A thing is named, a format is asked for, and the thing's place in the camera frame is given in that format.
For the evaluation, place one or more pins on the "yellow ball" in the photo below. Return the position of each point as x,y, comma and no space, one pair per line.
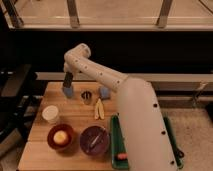
61,138

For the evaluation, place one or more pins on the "orange carrot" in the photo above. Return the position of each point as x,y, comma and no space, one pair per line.
121,156

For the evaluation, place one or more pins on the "black chair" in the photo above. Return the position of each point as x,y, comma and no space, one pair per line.
15,97

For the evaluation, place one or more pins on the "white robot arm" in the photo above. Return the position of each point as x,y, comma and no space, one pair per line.
145,136

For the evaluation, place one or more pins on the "purple bowl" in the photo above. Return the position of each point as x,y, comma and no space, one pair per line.
88,135

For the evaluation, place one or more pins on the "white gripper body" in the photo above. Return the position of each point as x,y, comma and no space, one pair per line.
70,69

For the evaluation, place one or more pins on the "red bowl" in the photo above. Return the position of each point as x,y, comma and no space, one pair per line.
60,127

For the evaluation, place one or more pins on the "black eraser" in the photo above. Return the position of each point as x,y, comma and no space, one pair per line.
68,80

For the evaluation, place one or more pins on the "green tray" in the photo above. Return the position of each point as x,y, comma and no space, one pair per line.
117,144

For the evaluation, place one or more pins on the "white paper cup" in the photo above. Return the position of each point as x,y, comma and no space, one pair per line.
51,114

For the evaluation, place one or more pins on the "utensil in purple bowl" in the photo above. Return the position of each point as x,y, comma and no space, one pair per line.
96,139

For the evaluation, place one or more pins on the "blue plastic cup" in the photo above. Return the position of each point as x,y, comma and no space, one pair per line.
68,91

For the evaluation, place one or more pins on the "small metal cup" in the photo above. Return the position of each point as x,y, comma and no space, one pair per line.
87,97

